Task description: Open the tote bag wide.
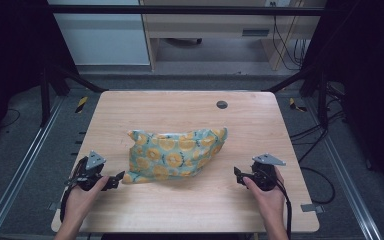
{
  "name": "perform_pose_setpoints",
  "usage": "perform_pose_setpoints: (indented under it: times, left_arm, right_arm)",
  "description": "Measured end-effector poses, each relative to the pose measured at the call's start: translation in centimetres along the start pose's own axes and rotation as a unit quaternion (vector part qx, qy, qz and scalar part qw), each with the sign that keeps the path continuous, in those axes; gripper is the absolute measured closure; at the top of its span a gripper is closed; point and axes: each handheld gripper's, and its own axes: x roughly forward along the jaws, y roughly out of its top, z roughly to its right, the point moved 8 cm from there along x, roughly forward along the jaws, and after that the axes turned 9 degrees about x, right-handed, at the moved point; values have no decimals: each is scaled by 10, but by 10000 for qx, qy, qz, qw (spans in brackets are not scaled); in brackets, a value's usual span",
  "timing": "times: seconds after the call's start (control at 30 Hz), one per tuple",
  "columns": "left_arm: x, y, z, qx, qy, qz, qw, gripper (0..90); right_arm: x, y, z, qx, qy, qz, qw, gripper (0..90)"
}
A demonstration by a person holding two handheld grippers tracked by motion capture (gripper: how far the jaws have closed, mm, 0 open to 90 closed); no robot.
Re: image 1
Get person's left hand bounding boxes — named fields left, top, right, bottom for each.
left=61, top=175, right=111, bottom=224

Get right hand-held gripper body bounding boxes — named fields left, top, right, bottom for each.
left=248, top=152, right=287, bottom=192

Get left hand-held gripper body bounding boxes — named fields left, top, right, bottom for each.
left=68, top=149, right=110, bottom=193

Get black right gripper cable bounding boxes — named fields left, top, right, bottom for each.
left=274, top=178, right=293, bottom=240

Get black metal frame stand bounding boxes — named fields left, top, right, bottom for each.
left=266, top=64, right=331, bottom=131
left=39, top=64, right=109, bottom=128

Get white cabinet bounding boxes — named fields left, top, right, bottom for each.
left=47, top=0, right=151, bottom=66

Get black curtain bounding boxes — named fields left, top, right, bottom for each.
left=0, top=0, right=79, bottom=154
left=301, top=0, right=384, bottom=204

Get black floor cable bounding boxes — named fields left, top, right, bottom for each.
left=289, top=109, right=346, bottom=206

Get aluminium floor rail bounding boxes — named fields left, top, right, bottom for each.
left=304, top=98, right=384, bottom=240
left=0, top=96, right=66, bottom=240

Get black horizontal frame bar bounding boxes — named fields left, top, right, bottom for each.
left=46, top=4, right=328, bottom=17

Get yellow black striped tape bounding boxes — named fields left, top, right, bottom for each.
left=75, top=95, right=90, bottom=115
left=288, top=97, right=308, bottom=114

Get black hanging desk cables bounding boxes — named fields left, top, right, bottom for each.
left=270, top=1, right=309, bottom=72

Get person's right hand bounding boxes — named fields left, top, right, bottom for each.
left=242, top=167, right=288, bottom=227

